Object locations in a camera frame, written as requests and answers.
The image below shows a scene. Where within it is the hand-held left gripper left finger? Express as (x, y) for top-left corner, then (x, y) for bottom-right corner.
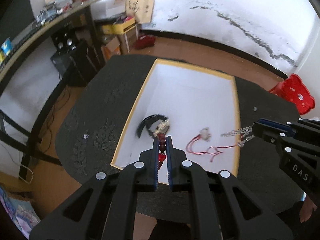
(29, 135), (160, 240)

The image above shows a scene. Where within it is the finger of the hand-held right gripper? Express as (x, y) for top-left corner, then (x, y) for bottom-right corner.
(252, 124), (320, 160)
(257, 118), (320, 137)

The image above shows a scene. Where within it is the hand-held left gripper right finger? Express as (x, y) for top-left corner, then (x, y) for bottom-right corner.
(166, 135), (293, 240)

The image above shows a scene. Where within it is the red bead bracelet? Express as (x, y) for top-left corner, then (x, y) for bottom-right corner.
(156, 132), (167, 173)

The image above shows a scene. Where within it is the silver chain bracelet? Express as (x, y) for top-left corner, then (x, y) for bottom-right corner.
(220, 126), (255, 142)

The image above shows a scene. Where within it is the black wrist watch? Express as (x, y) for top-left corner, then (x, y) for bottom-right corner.
(137, 114), (172, 138)

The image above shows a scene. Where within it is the red cord pendant necklace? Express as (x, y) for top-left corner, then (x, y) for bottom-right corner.
(186, 127), (244, 163)

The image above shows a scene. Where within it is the yellow cardboard box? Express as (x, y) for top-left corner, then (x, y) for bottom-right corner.
(110, 58), (241, 186)

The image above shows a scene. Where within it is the person's right hand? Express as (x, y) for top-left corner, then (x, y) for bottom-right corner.
(299, 194), (318, 223)

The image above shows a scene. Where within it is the red plastic stool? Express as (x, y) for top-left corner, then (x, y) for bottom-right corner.
(269, 74), (315, 115)

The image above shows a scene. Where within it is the dark round table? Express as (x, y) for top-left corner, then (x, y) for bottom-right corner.
(55, 54), (312, 218)

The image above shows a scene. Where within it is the dark red cloth bag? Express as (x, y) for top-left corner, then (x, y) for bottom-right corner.
(135, 35), (155, 50)

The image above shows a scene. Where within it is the orange cardboard box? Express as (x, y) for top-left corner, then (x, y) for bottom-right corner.
(101, 36), (123, 63)

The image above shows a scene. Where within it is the tall cardboard box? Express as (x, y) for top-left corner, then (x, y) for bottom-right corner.
(117, 25), (139, 54)

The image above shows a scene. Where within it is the black subwoofer box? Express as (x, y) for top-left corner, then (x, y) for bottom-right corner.
(50, 40), (100, 88)

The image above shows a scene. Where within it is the flat yellow gift box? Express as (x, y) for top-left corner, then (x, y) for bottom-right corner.
(102, 20), (137, 35)

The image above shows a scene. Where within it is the black speaker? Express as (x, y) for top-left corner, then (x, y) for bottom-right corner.
(51, 26), (78, 54)

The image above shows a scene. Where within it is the colourful printed blanket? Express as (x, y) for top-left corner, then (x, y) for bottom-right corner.
(0, 185), (42, 239)

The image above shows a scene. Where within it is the brown paper bag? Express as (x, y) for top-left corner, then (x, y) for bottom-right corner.
(125, 0), (155, 25)

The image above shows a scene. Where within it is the white gift bag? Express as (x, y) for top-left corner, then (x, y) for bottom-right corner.
(104, 0), (128, 18)

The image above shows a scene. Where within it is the black desk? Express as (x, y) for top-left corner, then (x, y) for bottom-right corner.
(0, 0), (105, 180)

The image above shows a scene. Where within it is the pile of small desk clutter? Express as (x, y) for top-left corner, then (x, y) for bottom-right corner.
(36, 0), (75, 25)

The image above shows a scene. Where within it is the blue yellow packet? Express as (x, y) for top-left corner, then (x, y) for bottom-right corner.
(0, 37), (13, 55)

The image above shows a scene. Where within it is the white cable loop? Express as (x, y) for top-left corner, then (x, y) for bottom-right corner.
(19, 165), (34, 184)

